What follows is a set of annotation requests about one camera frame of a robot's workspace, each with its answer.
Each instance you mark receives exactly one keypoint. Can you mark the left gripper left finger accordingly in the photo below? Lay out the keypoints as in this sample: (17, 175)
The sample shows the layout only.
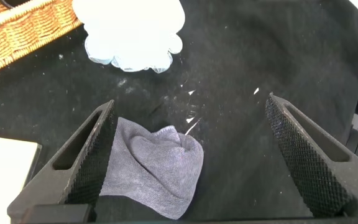
(42, 183)

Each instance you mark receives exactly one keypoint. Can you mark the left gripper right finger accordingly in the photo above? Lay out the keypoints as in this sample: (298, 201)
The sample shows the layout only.
(346, 183)

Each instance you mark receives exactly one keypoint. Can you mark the woven wicker basket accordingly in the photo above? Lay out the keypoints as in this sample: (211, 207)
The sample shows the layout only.
(26, 34)

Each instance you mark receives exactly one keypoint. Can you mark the gold printed card box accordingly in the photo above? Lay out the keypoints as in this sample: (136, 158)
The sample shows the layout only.
(2, 177)

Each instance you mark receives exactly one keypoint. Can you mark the grey cloth towel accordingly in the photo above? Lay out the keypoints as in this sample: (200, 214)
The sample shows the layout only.
(154, 168)

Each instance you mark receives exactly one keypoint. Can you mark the light blue bath loofah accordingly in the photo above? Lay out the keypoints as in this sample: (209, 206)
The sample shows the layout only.
(129, 31)

